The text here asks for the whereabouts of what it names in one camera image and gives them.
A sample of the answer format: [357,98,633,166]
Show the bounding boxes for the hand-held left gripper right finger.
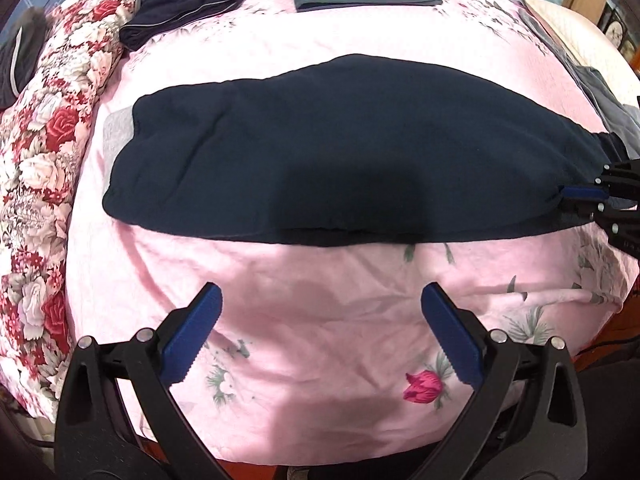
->
[410,282,588,480]

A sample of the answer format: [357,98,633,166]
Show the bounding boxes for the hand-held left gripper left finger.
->
[54,282,236,480]

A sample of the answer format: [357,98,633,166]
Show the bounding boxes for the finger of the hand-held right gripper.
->
[559,159,640,201]
[560,200,640,259]

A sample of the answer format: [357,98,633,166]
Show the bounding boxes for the navy pants with grey cuffs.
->
[101,53,628,248]

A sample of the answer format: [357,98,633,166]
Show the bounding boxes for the grey folded garment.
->
[575,65,640,143]

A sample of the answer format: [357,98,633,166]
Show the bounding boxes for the pink floral bedsheet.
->
[65,0,640,466]

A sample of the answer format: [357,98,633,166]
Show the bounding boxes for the cream pillow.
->
[525,0,636,81]

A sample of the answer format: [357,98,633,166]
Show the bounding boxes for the black picture frames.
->
[602,2,640,61]

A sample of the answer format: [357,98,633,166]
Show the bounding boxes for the red rose floral quilt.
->
[0,0,141,421]

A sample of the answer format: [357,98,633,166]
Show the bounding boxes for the dark grey garment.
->
[0,7,51,111]

